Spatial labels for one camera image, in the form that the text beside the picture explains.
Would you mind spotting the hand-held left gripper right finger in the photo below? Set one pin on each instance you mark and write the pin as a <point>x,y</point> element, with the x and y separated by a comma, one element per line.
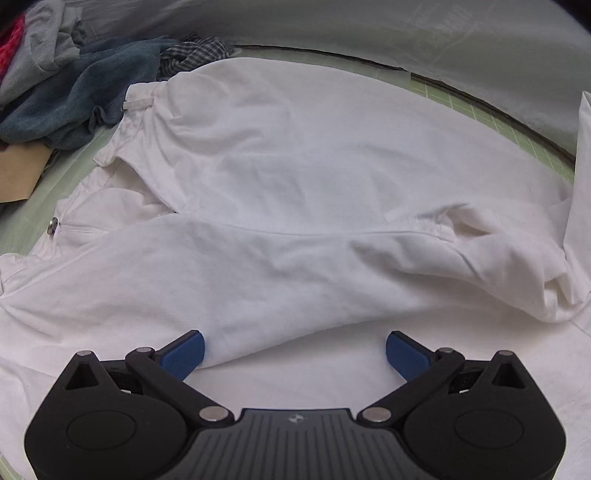
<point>406,355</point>

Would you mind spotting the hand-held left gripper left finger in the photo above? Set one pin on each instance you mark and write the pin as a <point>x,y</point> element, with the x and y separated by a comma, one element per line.
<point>184,355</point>

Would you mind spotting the white pants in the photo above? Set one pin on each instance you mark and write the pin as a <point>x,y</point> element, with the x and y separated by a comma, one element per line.
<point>300,161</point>

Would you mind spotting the green grid mat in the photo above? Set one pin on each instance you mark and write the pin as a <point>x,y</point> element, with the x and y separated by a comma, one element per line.
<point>27,221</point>

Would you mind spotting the brown cardboard piece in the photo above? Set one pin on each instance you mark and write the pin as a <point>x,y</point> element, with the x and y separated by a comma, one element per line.
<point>18,170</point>

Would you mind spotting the blue garment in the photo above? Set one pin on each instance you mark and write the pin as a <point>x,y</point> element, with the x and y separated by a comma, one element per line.
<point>69,92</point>

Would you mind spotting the checkered garment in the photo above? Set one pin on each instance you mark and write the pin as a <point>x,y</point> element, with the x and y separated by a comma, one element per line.
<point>194,53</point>

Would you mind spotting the grey printed sheet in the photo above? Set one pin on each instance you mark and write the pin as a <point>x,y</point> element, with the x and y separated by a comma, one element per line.
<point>369,32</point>

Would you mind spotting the grey garment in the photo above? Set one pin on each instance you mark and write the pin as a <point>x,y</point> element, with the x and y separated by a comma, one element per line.
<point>41,50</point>

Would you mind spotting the red cloth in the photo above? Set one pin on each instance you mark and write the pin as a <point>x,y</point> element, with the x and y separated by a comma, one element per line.
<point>9,46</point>

